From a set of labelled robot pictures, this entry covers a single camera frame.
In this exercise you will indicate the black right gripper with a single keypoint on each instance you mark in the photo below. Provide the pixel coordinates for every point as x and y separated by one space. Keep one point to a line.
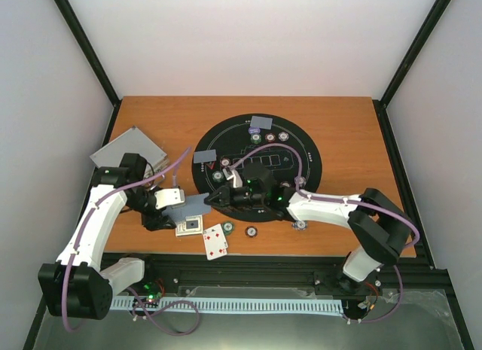
227 199

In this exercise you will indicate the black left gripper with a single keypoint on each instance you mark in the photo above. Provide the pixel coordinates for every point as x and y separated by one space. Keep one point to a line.
157 221

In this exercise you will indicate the green chip seat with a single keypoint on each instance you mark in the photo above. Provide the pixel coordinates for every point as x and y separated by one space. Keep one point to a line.
217 176
255 138

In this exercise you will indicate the blue backed card deck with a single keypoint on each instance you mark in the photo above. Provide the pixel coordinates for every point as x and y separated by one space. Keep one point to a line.
194 205

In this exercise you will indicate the green poker chip stack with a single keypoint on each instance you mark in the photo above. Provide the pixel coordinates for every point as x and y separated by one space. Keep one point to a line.
227 227

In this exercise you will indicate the four of diamonds card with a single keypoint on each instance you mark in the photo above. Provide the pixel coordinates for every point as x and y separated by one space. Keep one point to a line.
215 242

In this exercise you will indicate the orange poker chip stack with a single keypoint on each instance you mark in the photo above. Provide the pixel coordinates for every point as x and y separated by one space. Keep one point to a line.
251 231

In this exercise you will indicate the dealt blue backed card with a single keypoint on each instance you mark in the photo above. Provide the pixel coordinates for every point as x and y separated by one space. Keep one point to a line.
207 156

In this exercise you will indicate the green chip top seat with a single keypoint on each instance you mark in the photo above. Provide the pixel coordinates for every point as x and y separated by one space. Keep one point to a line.
255 138

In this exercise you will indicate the orange chip top seat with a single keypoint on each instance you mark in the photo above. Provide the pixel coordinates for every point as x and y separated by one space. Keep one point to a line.
270 137

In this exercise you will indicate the blue poker chip stack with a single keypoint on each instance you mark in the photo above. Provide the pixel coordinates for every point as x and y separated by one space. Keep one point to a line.
300 225

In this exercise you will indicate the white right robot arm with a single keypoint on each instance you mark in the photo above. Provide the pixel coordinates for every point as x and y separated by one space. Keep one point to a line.
383 230

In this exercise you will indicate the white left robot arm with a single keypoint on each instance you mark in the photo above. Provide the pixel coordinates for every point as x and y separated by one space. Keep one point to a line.
75 285

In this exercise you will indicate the black round poker mat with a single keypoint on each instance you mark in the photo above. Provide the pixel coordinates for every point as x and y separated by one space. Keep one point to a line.
231 139

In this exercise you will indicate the purple blind button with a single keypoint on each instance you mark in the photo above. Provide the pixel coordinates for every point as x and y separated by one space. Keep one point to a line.
254 130

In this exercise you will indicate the metal front tray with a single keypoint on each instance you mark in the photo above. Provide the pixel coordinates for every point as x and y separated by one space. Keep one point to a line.
423 321

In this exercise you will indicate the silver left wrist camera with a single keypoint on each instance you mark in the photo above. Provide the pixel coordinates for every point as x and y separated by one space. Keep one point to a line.
169 197

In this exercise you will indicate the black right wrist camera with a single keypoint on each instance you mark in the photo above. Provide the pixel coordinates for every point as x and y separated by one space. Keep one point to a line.
259 174

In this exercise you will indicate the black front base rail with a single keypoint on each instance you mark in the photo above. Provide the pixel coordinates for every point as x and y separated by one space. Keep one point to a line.
190 271

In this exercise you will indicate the light blue cable duct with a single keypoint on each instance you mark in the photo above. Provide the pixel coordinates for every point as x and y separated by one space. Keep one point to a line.
246 306

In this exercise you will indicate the black left rear frame post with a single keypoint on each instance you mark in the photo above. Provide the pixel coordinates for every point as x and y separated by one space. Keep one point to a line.
68 13

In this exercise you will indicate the black frame post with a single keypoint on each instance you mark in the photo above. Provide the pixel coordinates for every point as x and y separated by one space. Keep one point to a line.
68 13
431 20

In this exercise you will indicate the black right frame rail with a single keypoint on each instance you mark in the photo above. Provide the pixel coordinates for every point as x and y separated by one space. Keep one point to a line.
404 190

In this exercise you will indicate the black right rear frame post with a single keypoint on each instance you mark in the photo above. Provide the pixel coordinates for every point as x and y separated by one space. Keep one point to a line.
431 20

